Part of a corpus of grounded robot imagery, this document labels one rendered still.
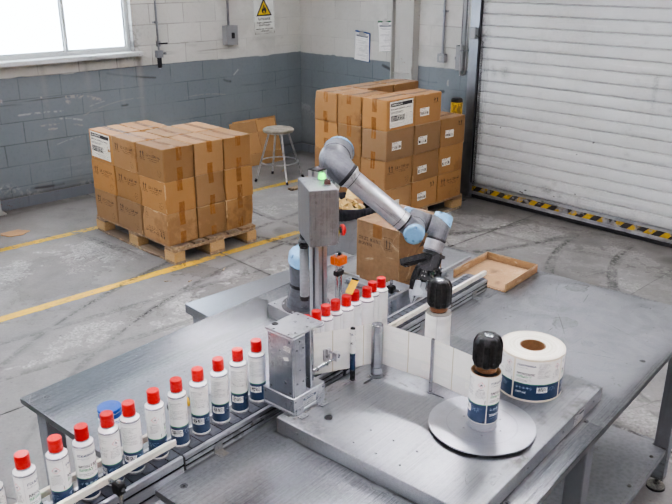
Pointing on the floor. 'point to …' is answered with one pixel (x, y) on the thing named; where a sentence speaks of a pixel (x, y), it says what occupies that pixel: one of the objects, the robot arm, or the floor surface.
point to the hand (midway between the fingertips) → (411, 299)
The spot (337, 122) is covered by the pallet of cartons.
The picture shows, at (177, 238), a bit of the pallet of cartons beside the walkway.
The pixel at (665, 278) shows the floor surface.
